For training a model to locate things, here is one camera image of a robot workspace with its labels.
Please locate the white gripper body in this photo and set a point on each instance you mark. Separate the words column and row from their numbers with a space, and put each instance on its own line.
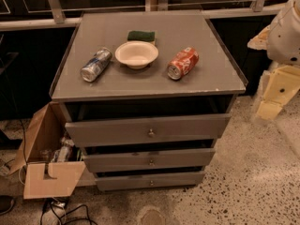
column 285, row 40

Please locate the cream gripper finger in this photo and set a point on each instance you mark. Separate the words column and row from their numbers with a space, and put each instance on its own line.
column 259, row 42
column 268, row 110

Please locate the grey bottom drawer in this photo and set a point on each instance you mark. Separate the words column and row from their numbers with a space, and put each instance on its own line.
column 159, row 180

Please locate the grey drawer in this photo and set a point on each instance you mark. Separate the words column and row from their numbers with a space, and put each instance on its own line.
column 148, row 130
column 148, row 160
column 159, row 180

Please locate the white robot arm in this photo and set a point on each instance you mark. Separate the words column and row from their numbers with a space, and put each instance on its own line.
column 281, row 40

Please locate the grey middle drawer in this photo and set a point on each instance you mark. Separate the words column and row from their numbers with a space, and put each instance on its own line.
column 148, row 160

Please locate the grey top drawer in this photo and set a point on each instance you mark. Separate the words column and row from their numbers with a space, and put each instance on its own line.
column 148, row 130

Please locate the grey drawer cabinet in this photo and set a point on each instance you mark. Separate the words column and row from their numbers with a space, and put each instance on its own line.
column 120, row 92

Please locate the open cardboard box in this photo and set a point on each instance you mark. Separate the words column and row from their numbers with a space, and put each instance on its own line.
column 45, row 179

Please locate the red soda can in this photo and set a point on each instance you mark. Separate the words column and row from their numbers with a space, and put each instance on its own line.
column 182, row 63

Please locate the white paper bowl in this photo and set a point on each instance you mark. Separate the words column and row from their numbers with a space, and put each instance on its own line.
column 136, row 54

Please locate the green sponge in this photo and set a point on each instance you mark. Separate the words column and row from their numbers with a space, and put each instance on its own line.
column 144, row 36

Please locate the silver blue soda can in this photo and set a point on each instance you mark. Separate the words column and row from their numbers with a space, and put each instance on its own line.
column 96, row 65

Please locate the plastic bottles in box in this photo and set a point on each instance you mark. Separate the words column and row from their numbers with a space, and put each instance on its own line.
column 67, row 152

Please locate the metal railing frame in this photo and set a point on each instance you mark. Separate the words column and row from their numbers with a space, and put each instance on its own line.
column 22, row 14

